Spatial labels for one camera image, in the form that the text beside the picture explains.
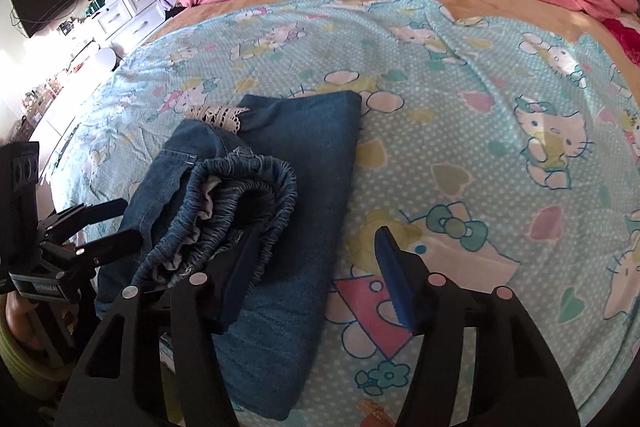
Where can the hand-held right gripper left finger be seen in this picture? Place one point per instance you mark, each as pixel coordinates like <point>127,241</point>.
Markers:
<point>235,277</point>

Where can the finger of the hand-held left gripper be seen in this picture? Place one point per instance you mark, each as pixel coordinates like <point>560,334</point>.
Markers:
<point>100,252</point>
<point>85,214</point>

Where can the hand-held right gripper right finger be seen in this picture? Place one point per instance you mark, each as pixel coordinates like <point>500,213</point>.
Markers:
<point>395,277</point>

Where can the blue denim lace-trimmed garment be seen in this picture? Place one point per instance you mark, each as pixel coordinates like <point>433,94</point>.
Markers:
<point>300,187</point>

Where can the green sleeved left forearm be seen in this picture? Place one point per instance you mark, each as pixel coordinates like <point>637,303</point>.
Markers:
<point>20,372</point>

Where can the person's left hand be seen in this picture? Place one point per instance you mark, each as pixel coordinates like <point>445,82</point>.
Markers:
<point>17,322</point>

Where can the white cluttered desk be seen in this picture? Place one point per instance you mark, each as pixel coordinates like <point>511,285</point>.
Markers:
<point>75,107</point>

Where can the printed cartoon cat blanket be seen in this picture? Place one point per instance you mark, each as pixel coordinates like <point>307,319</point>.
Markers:
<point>475,207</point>

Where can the white drawer cabinet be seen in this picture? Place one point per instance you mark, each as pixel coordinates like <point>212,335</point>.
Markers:
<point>125,12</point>

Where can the beige bed sheet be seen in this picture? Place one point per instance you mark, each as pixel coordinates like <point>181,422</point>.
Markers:
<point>540,9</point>

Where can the red cloth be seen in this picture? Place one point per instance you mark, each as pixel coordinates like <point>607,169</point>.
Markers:
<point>625,37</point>

